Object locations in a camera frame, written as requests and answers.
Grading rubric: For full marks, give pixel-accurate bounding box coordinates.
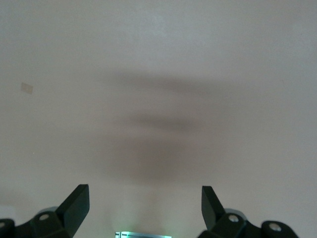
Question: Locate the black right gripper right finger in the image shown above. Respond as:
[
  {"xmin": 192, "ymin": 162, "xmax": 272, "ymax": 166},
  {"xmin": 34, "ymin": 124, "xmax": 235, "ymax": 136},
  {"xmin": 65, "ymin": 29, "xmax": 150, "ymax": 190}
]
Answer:
[{"xmin": 197, "ymin": 185, "xmax": 301, "ymax": 238}]

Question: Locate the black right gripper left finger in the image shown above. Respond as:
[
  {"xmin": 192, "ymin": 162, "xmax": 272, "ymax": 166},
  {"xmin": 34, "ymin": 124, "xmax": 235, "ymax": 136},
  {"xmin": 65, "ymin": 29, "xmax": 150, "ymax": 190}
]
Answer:
[{"xmin": 0, "ymin": 183, "xmax": 90, "ymax": 238}]

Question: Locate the clear tape patch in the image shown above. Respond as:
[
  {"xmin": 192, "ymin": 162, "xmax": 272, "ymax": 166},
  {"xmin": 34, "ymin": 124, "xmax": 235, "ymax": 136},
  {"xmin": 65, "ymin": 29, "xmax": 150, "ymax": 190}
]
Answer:
[{"xmin": 20, "ymin": 82, "xmax": 35, "ymax": 95}]

